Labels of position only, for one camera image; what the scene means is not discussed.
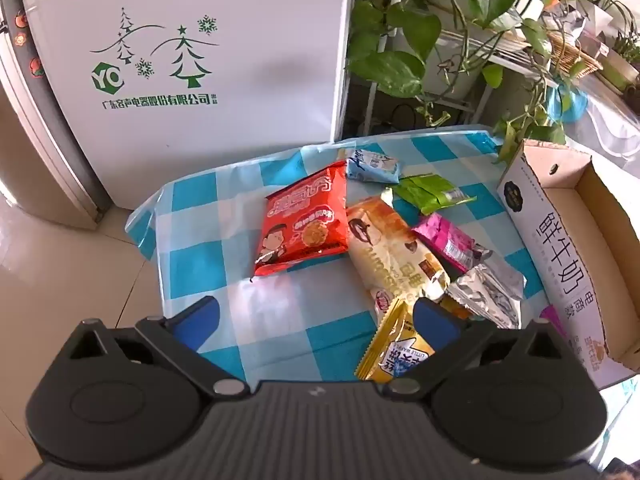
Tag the grey refrigerator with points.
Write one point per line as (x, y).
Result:
(45, 160)

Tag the gold snack packet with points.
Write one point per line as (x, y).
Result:
(390, 350)

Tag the pink snack packet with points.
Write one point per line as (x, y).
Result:
(445, 240)

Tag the green white potted plant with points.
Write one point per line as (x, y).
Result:
(625, 62)

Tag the silver snack packet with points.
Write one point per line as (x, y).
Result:
(485, 295)

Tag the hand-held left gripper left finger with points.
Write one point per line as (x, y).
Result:
(197, 322)

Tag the wicker basket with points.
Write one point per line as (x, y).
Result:
(575, 57)

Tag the green pothos plant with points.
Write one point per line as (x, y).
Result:
(415, 25)

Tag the cream bread packet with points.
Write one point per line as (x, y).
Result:
(385, 255)

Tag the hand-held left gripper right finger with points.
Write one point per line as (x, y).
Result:
(435, 322)

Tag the cardboard box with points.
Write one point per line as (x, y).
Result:
(550, 240)

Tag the grey patterned table cover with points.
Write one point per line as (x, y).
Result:
(610, 125)

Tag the red snack packet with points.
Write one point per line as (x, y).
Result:
(300, 220)

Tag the blue checked tablecloth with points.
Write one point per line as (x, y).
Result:
(200, 270)

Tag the white chest freezer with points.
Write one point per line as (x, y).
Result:
(225, 135)

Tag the green snack packet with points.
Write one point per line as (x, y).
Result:
(430, 192)

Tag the blue round plastic object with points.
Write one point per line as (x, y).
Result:
(575, 102)

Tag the white metal rack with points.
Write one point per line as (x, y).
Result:
(505, 62)

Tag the light blue snack packet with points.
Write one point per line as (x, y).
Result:
(372, 167)

